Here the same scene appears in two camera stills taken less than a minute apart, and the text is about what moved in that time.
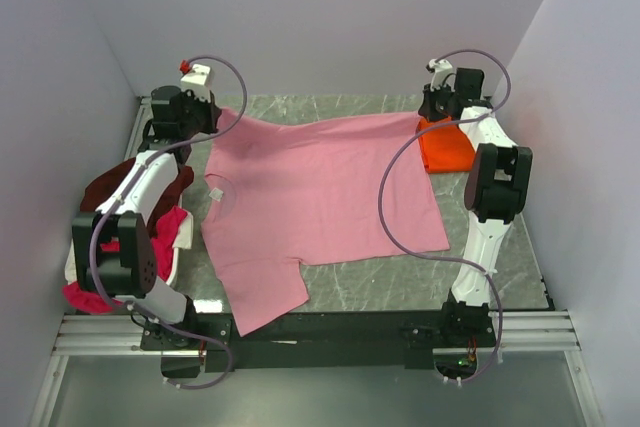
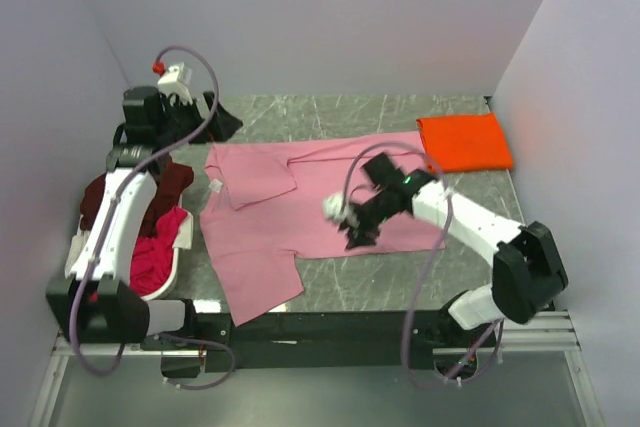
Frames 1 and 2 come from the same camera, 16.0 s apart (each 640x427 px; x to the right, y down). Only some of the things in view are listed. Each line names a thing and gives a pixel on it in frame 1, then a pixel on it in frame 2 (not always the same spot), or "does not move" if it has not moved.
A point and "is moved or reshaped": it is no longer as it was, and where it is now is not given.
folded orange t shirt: x=445 y=149 does not move
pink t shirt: x=280 y=197 is moved or reshaped
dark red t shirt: x=104 y=182 does not move
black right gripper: x=433 y=108 -> x=364 y=220
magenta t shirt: x=163 y=236 does not move
